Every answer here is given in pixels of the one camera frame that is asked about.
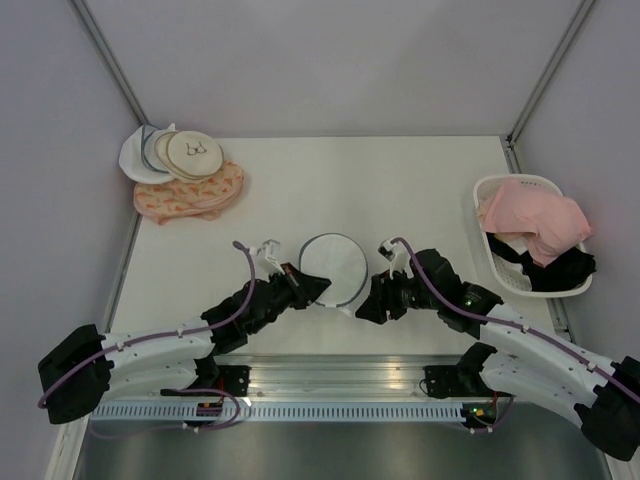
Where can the beige bag with bra drawing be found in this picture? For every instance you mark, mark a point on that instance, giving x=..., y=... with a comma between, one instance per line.
x=189, y=156

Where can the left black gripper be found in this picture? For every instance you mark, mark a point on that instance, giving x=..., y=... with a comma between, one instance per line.
x=306, y=289

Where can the aluminium mounting rail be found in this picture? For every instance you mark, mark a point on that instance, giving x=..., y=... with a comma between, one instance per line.
x=315, y=378

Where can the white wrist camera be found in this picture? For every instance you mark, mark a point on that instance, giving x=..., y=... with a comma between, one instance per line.
x=396, y=254
x=266, y=254

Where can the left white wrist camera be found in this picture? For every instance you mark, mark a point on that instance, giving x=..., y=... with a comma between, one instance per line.
x=266, y=254

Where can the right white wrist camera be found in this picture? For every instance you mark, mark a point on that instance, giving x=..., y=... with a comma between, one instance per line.
x=396, y=254

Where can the pink bra in basket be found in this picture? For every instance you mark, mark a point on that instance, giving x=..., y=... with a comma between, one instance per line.
x=551, y=224

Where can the white blue-trimmed mesh bag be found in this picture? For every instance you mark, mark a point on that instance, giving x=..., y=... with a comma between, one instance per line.
x=138, y=160

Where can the pink patterned laundry bag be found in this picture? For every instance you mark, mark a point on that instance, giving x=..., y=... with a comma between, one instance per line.
x=204, y=200

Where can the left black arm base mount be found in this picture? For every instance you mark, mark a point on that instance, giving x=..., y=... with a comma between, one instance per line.
x=233, y=379

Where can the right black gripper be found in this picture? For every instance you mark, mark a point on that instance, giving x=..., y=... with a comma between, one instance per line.
x=382, y=296

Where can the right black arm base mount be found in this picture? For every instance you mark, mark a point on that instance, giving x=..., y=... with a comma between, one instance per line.
x=454, y=381

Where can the white plastic laundry basket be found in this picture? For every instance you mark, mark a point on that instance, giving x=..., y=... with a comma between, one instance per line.
x=510, y=275

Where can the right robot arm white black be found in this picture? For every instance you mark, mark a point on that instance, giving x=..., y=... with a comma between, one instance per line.
x=595, y=393

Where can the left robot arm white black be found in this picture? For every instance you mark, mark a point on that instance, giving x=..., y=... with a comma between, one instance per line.
x=89, y=368

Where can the white mesh laundry bag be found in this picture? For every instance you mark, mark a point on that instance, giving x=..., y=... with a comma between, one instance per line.
x=341, y=260

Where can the black garment in basket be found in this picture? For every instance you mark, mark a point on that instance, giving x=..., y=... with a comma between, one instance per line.
x=568, y=271

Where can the white slotted cable duct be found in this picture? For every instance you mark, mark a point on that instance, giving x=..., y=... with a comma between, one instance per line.
x=448, y=412

